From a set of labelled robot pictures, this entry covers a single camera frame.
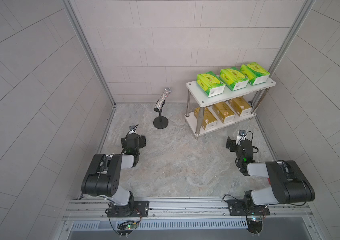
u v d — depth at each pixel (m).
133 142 0.70
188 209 0.73
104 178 0.44
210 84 0.72
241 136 0.76
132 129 0.80
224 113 0.94
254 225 0.68
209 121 0.91
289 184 0.43
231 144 0.82
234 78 0.75
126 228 0.65
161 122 1.04
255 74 0.78
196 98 0.76
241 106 0.99
